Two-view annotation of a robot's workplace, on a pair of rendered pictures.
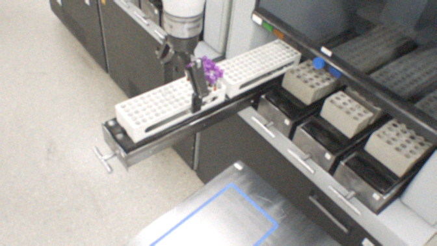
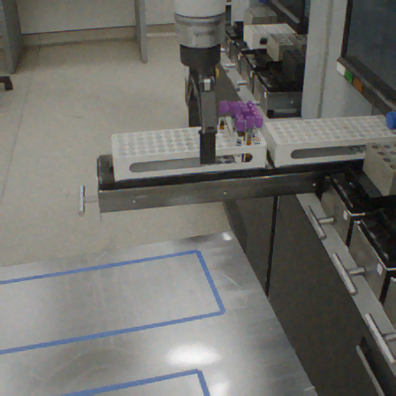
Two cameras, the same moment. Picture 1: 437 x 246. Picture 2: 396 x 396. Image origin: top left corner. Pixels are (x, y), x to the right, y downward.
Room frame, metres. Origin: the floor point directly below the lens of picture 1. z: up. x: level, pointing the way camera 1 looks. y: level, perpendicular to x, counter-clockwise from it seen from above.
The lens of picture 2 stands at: (-0.04, -0.44, 1.38)
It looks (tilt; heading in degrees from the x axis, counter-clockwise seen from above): 34 degrees down; 35
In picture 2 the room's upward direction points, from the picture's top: 1 degrees counter-clockwise
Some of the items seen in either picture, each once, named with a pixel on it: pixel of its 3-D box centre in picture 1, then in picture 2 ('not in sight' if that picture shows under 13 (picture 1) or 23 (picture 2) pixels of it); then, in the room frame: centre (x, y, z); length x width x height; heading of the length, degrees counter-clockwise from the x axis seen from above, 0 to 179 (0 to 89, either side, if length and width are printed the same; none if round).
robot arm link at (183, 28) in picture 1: (183, 19); (200, 27); (0.77, 0.10, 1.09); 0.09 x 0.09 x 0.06
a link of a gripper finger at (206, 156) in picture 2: (196, 101); (207, 147); (0.72, 0.06, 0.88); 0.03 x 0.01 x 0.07; 133
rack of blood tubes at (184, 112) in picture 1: (173, 104); (187, 153); (0.75, 0.12, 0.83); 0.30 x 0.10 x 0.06; 133
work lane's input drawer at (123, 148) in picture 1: (211, 101); (253, 171); (0.85, 0.02, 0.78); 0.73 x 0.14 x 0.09; 133
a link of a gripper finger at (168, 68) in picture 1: (168, 74); (195, 116); (0.82, 0.15, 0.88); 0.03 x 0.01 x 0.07; 133
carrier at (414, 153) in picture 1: (393, 150); not in sight; (0.67, -0.46, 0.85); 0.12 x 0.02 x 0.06; 43
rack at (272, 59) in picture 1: (257, 68); (337, 141); (0.97, -0.11, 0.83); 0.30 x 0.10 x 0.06; 133
